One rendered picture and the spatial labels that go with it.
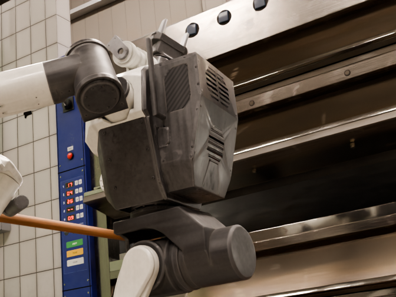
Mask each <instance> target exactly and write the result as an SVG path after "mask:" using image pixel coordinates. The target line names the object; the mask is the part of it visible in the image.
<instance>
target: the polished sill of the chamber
mask: <svg viewBox="0 0 396 297"><path fill-rule="evenodd" d="M390 215H396V202H392V203H386V204H381V205H378V206H373V207H367V208H363V209H358V210H353V211H350V212H344V213H339V214H333V215H330V216H325V217H320V218H316V219H311V220H306V221H302V222H297V223H291V224H288V225H283V226H278V227H272V228H268V229H263V230H258V231H255V232H249V235H250V236H251V238H252V241H253V243H256V242H261V241H265V240H271V239H276V238H280V237H285V236H291V235H297V234H300V233H306V232H311V231H315V230H321V229H326V228H329V227H335V226H340V225H346V224H350V223H355V222H361V221H364V220H370V219H376V218H379V217H385V216H390ZM122 263H123V259H121V260H116V261H112V262H110V272H113V271H117V270H120V269H121V267H122Z"/></svg>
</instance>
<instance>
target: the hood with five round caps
mask: <svg viewBox="0 0 396 297"><path fill-rule="evenodd" d="M379 1H382V0H232V1H230V2H227V3H225V4H222V5H219V6H217V7H215V8H212V9H210V10H208V11H205V12H202V13H201V14H198V15H195V16H193V17H191V18H188V19H185V20H183V21H181V22H178V23H176V24H173V25H171V26H169V27H166V28H165V29H164V32H163V33H164V34H165V35H167V36H168V37H170V38H171V39H173V40H175V41H176V42H178V43H179V44H180V43H181V41H182V39H183V36H184V34H186V33H189V38H188V40H187V44H186V48H187V54H189V53H192V52H197V53H198V54H199V55H200V56H202V57H203V58H204V59H205V60H206V61H208V62H209V63H211V62H214V61H217V60H220V59H222V58H225V57H228V56H230V55H233V54H236V53H238V52H242V51H244V50H248V49H249V48H253V47H255V46H258V45H261V44H264V43H266V42H269V41H272V40H274V39H277V38H280V37H283V36H285V35H288V34H291V33H294V32H296V31H300V30H302V29H305V28H307V27H311V26H313V25H316V24H319V23H321V22H324V21H327V20H329V19H332V18H335V17H338V16H340V15H343V14H346V13H349V12H352V11H354V10H357V9H360V8H363V7H365V6H368V5H371V4H374V3H376V2H379ZM148 37H151V34H149V35H146V36H145V37H142V38H139V39H137V40H134V41H132V43H133V44H134V45H135V46H136V47H139V48H140V49H141V50H144V51H145V52H147V48H146V38H148ZM109 53H110V57H111V60H112V63H113V67H114V70H115V73H116V75H117V74H121V73H123V72H127V70H126V67H120V66H118V65H117V64H116V63H115V62H114V61H113V53H112V52H111V51H109Z"/></svg>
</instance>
